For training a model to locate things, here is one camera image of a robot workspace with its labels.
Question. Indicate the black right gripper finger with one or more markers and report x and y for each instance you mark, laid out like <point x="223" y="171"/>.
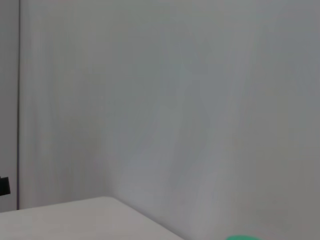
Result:
<point x="4" y="185"/>

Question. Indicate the green capped clear test tube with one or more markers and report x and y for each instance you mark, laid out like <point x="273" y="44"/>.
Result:
<point x="242" y="237"/>

